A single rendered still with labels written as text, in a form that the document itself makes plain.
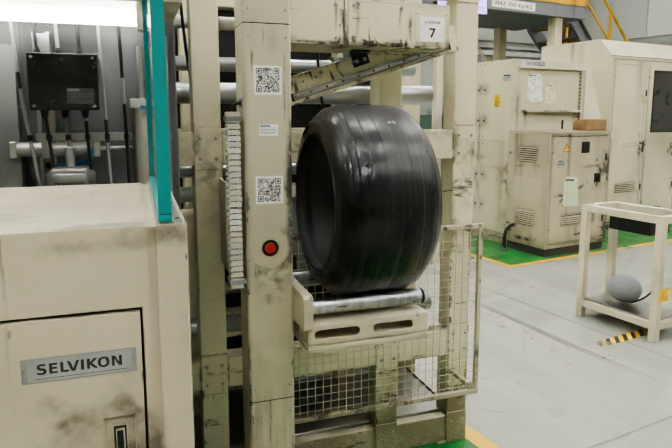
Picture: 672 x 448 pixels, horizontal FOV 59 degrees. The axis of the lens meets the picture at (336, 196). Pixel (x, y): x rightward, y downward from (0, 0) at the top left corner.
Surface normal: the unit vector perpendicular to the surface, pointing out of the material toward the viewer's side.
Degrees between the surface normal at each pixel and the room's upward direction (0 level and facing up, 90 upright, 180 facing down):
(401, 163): 63
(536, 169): 90
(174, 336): 90
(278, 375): 90
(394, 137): 46
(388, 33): 90
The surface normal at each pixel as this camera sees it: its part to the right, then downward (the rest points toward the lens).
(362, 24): 0.32, 0.13
